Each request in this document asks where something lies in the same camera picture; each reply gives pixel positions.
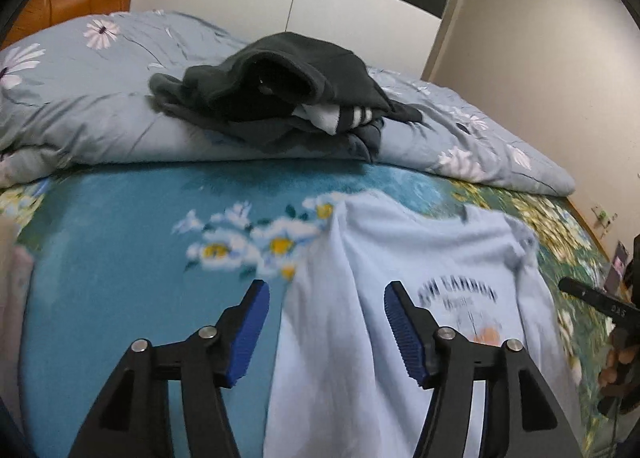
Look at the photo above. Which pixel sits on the person's right hand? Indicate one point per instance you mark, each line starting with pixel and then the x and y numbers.
pixel 614 368

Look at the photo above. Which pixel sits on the wooden bed frame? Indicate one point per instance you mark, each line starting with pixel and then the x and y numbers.
pixel 590 225

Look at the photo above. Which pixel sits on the pile of dark clothes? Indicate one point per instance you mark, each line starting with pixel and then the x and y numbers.
pixel 280 67

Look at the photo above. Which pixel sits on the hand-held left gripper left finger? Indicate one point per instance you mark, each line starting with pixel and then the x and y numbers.
pixel 247 338

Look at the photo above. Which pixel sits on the blue floral bed blanket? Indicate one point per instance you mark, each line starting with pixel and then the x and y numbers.
pixel 125 248

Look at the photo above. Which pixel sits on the small pink picture card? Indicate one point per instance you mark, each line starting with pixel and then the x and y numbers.
pixel 619 263

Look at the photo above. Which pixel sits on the grey floral duvet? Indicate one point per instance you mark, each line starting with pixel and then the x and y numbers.
pixel 90 92

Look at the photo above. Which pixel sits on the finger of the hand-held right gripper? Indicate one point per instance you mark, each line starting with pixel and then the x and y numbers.
pixel 585 292

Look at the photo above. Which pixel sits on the white wall socket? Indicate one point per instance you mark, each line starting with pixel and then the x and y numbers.
pixel 604 218

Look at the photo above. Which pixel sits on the light blue printed t-shirt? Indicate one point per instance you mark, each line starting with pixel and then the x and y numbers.
pixel 345 288

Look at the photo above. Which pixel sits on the beige cloth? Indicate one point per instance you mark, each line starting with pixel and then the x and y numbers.
pixel 12 288

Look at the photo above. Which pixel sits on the white black-striped garment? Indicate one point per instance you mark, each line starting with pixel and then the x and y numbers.
pixel 332 116

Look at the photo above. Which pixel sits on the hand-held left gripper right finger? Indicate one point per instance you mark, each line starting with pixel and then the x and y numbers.
pixel 400 333

